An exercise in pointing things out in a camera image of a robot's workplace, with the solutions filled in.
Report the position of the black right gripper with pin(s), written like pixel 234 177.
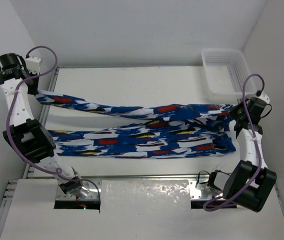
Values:
pixel 232 111

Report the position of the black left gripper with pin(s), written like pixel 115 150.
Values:
pixel 33 91

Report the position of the blue white red patterned trousers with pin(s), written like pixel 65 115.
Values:
pixel 158 132

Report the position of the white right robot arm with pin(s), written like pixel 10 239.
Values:
pixel 251 182

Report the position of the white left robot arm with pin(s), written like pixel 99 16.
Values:
pixel 24 133

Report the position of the white plastic mesh basket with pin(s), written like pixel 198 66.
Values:
pixel 225 72

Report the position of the white front cover panel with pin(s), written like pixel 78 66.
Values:
pixel 135 210

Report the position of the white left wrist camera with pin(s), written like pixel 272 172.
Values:
pixel 33 64

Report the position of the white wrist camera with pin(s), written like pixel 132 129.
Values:
pixel 33 64
pixel 264 97

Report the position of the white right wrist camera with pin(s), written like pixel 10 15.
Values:
pixel 264 97

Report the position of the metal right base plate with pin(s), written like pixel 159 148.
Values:
pixel 202 192

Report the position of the metal base plate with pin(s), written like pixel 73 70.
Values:
pixel 202 192
pixel 82 191

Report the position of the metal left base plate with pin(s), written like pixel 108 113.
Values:
pixel 82 191

